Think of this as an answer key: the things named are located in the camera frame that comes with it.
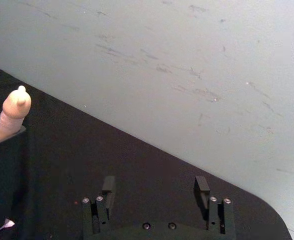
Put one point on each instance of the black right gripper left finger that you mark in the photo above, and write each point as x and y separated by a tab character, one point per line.
103	210

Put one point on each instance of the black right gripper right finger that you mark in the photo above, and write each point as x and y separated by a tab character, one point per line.
215	212

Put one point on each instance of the black table cloth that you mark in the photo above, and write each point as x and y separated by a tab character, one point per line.
127	180

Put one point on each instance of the small white plastic piece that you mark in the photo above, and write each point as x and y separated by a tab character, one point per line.
6	224

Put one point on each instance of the black rack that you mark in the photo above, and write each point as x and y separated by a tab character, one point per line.
2	180

